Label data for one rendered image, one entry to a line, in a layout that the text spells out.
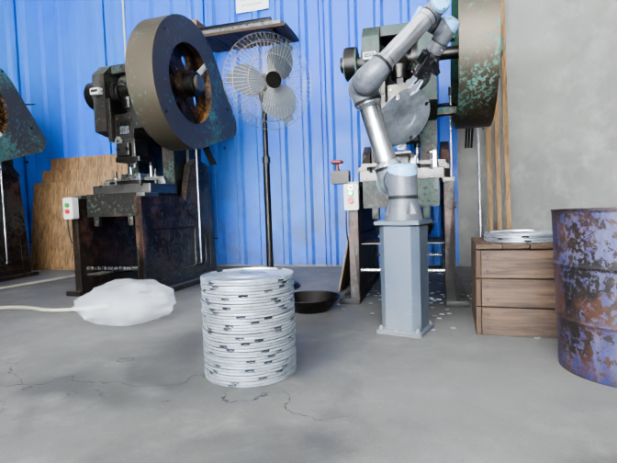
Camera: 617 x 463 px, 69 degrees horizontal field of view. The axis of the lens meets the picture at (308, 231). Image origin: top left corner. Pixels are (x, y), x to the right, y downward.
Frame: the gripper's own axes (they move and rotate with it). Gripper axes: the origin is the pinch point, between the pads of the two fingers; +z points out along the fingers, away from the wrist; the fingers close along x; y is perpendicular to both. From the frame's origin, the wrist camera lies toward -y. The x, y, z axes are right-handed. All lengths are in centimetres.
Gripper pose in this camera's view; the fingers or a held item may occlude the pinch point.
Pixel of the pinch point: (411, 92)
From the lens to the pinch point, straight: 227.3
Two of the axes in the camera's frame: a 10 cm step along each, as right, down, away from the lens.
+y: -8.0, 0.6, -6.0
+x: 4.5, 7.2, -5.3
